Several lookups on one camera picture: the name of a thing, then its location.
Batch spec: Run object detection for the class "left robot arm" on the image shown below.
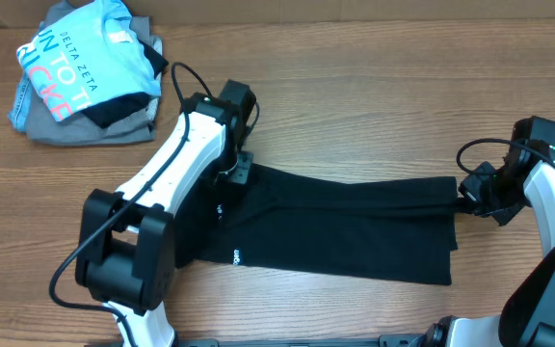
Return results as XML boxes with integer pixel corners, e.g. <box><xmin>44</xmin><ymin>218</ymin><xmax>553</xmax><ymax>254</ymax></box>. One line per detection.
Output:
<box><xmin>75</xmin><ymin>80</ymin><xmax>256</xmax><ymax>346</ymax></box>

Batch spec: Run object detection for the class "grey folded garment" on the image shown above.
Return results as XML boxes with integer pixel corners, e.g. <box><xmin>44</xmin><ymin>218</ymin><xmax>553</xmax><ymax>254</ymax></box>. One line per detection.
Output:
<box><xmin>24</xmin><ymin>1</ymin><xmax>164</xmax><ymax>146</ymax></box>

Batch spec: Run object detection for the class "black folded garment in pile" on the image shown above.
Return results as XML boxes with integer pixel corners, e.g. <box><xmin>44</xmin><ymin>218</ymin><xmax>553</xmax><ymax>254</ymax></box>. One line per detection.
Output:
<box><xmin>83</xmin><ymin>41</ymin><xmax>168</xmax><ymax>128</ymax></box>

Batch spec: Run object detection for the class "black t-shirt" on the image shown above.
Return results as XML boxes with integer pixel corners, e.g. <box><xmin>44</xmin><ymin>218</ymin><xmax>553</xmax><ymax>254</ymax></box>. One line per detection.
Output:
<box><xmin>174</xmin><ymin>165</ymin><xmax>458</xmax><ymax>285</ymax></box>

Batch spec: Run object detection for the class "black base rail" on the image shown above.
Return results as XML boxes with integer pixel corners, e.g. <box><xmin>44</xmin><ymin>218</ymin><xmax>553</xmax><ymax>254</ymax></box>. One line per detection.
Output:
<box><xmin>175</xmin><ymin>334</ymin><xmax>425</xmax><ymax>347</ymax></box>

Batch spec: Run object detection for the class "blue denim garment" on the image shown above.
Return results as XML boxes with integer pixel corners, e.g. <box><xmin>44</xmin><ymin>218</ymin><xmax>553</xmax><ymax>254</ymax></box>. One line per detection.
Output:
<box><xmin>8</xmin><ymin>73</ymin><xmax>34</xmax><ymax>133</ymax></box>

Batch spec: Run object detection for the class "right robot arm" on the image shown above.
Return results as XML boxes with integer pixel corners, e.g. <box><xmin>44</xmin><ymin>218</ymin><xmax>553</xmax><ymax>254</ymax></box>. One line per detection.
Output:
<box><xmin>411</xmin><ymin>116</ymin><xmax>555</xmax><ymax>347</ymax></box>

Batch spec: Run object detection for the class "light blue printed t-shirt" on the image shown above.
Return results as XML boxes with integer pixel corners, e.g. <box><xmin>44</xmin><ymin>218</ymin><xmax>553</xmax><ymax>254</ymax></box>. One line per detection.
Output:
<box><xmin>16</xmin><ymin>0</ymin><xmax>161</xmax><ymax>121</ymax></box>

